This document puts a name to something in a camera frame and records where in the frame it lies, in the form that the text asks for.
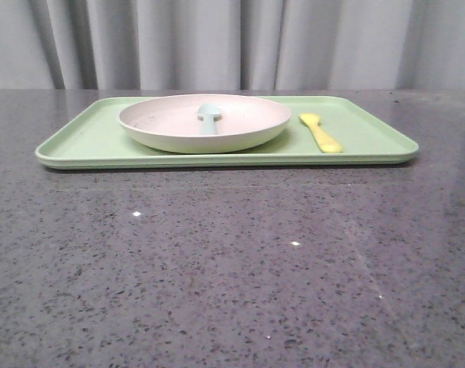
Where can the grey curtain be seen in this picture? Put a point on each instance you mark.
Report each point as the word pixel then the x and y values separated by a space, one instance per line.
pixel 232 45

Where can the yellow fork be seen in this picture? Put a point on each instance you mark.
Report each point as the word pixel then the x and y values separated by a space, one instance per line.
pixel 325 142

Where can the cream round plate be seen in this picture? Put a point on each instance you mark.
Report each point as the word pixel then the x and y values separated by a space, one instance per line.
pixel 171 123

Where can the light blue spoon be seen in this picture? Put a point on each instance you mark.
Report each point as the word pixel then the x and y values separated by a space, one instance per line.
pixel 208 112

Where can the light green tray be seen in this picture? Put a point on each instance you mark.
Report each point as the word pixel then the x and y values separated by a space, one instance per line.
pixel 94 139

